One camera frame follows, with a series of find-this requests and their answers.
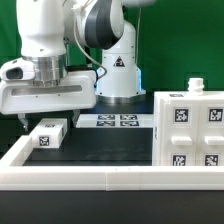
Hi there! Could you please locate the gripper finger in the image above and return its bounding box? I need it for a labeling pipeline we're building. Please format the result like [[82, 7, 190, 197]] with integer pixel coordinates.
[[72, 110, 80, 126], [18, 113, 28, 130]]

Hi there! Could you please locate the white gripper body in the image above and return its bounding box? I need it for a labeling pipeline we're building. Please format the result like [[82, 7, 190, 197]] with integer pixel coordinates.
[[0, 58, 96, 114]]

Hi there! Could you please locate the small white cabinet block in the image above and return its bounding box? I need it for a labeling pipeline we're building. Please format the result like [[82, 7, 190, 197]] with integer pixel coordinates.
[[30, 118, 68, 148]]

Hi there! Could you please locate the white door panel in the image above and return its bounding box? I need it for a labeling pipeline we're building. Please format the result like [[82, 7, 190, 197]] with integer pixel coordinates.
[[161, 100, 199, 166], [198, 99, 224, 167]]

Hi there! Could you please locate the white cabinet body box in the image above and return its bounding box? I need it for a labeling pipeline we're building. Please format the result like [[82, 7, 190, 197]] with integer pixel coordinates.
[[152, 78, 224, 166]]

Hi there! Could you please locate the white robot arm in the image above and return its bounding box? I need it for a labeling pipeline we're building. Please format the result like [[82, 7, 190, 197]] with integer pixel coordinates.
[[0, 0, 156, 125]]

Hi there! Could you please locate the white flat base plate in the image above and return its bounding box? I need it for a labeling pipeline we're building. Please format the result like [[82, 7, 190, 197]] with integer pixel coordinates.
[[76, 114, 153, 128]]

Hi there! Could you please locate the white U-shaped frame wall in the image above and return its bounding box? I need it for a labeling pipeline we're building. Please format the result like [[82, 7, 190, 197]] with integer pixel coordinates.
[[0, 135, 224, 191]]

